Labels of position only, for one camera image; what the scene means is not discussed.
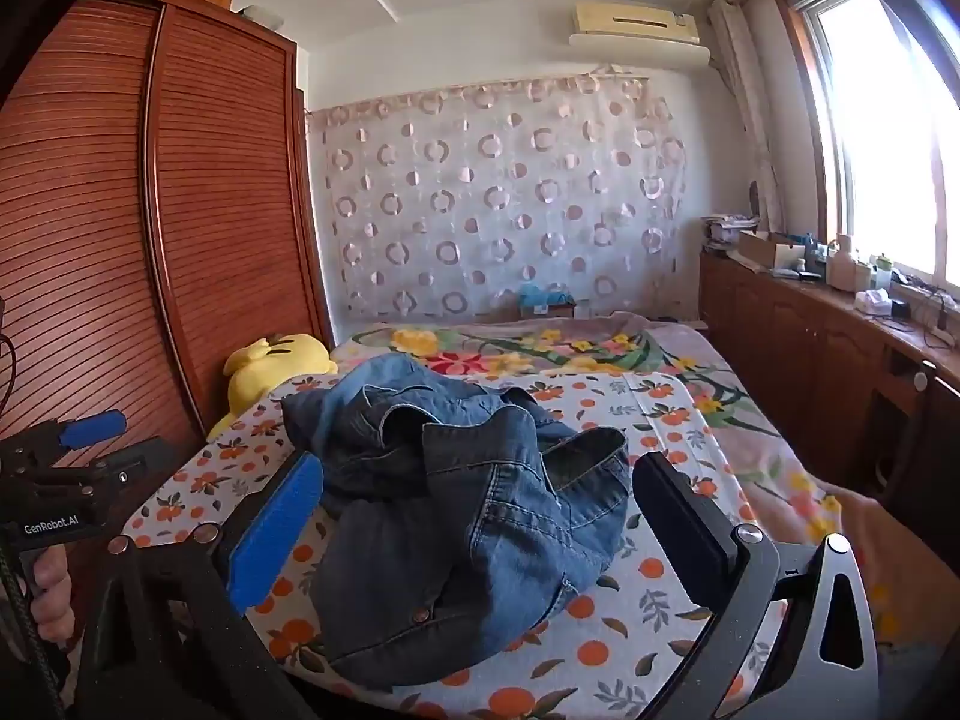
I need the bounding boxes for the open cardboard box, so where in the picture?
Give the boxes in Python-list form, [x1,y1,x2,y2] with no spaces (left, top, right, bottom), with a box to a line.
[739,230,807,271]

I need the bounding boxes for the long wooden low cabinet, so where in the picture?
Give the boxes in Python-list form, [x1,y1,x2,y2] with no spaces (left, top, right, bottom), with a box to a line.
[697,247,960,526]

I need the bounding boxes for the floral pink blanket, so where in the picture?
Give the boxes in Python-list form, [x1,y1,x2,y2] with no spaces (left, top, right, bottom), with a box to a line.
[330,313,931,653]

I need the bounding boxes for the white plastic bottle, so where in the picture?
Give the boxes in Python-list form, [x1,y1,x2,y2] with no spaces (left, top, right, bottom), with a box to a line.
[825,235,860,291]

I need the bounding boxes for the yellow plush toy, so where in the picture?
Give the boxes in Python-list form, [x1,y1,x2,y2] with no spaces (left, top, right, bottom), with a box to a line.
[208,332,340,440]

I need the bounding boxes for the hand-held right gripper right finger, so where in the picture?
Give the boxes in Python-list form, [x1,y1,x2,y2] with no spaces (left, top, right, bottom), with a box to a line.
[632,451,886,720]

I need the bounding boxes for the wooden framed window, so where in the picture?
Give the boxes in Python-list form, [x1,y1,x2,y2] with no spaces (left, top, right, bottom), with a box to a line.
[776,0,960,286]

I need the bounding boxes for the blue denim pants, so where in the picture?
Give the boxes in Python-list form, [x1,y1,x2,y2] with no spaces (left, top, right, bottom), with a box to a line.
[281,354,632,689]

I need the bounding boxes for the wooden slatted wardrobe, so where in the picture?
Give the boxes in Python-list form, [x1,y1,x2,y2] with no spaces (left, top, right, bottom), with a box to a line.
[0,0,335,496]

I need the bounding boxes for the cream air conditioner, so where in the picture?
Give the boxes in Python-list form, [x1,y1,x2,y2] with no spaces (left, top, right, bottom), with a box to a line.
[568,2,711,65]

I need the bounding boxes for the black braided cable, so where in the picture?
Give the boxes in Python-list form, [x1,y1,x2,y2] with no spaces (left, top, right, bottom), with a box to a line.
[0,540,53,720]

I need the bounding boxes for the circle patterned sheer curtain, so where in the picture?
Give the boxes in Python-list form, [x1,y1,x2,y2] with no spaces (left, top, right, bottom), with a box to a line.
[304,75,691,323]

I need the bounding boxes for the stack of papers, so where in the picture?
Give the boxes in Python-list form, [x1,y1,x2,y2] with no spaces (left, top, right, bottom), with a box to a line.
[701,214,762,248]

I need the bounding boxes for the person's left hand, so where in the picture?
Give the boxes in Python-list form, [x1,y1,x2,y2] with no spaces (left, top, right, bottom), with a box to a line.
[34,546,76,644]

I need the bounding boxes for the beige window curtain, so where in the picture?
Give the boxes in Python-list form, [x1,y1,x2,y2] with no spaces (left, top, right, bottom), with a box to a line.
[709,0,788,233]

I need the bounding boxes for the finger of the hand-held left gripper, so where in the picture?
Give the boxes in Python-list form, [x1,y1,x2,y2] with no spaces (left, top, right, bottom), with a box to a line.
[15,409,128,458]
[71,437,179,500]

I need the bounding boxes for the small cardboard box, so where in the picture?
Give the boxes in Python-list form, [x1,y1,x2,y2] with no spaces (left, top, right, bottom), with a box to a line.
[517,298,578,323]

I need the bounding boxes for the orange fruit print bed sheet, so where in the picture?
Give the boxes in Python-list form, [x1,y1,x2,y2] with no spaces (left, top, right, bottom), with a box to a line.
[124,371,826,720]

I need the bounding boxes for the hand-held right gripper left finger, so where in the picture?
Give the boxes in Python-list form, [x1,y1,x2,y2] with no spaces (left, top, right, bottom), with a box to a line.
[71,450,325,720]

